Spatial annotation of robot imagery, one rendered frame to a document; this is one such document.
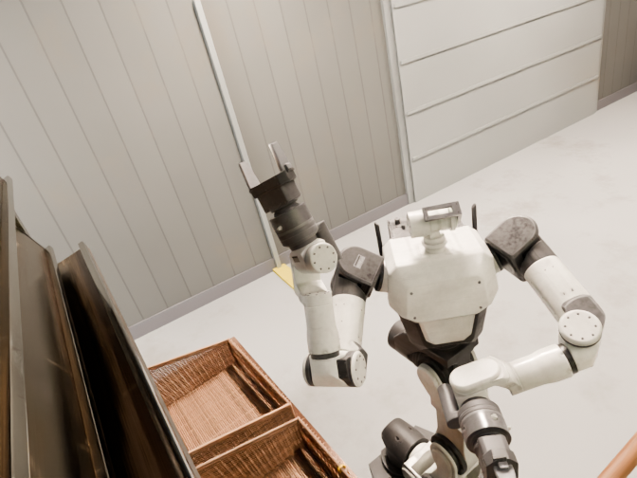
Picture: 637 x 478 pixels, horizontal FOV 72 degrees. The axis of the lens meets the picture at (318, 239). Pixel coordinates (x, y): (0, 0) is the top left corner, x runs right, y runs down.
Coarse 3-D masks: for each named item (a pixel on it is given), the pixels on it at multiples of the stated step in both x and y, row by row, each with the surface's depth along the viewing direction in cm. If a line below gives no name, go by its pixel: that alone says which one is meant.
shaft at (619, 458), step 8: (632, 440) 79; (624, 448) 78; (632, 448) 77; (616, 456) 77; (624, 456) 76; (632, 456) 76; (616, 464) 76; (624, 464) 75; (632, 464) 76; (608, 472) 75; (616, 472) 74; (624, 472) 75
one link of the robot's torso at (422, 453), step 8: (416, 448) 179; (424, 448) 178; (416, 456) 176; (424, 456) 177; (408, 464) 174; (416, 464) 175; (424, 464) 178; (432, 464) 182; (408, 472) 173; (416, 472) 177
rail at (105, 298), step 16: (96, 272) 131; (112, 304) 113; (112, 320) 106; (128, 336) 101; (128, 352) 94; (144, 384) 84; (144, 400) 80; (160, 416) 76; (160, 432) 73; (176, 448) 69; (176, 464) 67
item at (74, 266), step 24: (72, 264) 148; (96, 264) 144; (72, 288) 133; (96, 288) 127; (72, 312) 122; (96, 312) 117; (96, 336) 107; (96, 360) 99; (120, 360) 96; (96, 384) 93; (120, 384) 90; (120, 408) 84; (144, 408) 82; (120, 432) 79; (144, 432) 77; (120, 456) 75; (144, 456) 73
